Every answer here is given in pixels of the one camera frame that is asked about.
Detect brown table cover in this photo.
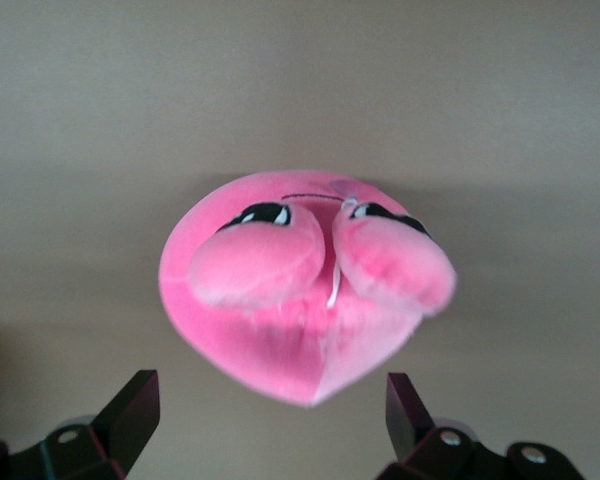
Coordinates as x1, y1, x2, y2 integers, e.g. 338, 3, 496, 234
0, 0, 600, 480

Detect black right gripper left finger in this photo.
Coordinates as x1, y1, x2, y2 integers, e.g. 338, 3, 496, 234
0, 369, 161, 480

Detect pink plush toy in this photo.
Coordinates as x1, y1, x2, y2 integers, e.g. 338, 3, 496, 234
158, 169, 459, 409

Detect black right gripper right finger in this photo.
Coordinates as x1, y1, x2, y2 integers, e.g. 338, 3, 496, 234
374, 372, 589, 480

